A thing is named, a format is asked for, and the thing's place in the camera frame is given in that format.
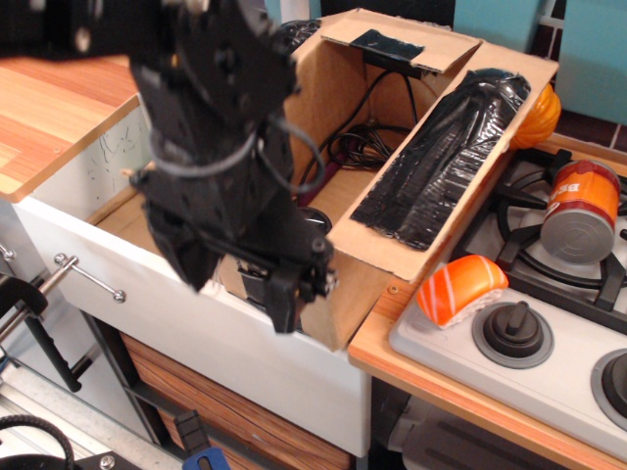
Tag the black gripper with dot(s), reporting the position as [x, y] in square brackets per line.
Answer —
[229, 194]

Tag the taped cardboard box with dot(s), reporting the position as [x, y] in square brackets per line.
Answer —
[458, 101]

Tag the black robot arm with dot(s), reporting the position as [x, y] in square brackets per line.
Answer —
[213, 77]

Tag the salmon sushi toy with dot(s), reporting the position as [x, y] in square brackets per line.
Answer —
[459, 289]

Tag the black stove grate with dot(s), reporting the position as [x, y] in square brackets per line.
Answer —
[507, 230]

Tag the left black stove knob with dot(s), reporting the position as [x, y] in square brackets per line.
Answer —
[513, 335]

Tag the black stove knob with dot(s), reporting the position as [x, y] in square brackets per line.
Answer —
[608, 383]
[513, 335]

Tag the white toy stove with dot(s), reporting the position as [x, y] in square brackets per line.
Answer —
[557, 392]

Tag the orange toy pumpkin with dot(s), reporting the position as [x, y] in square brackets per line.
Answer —
[540, 123]

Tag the orange soup can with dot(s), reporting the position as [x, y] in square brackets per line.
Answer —
[580, 219]

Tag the right black stove knob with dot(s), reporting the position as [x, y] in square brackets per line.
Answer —
[608, 383]

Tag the blue black clamp handle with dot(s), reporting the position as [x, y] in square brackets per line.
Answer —
[200, 453]

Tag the metal clamp with black handle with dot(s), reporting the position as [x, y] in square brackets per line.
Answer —
[26, 301]

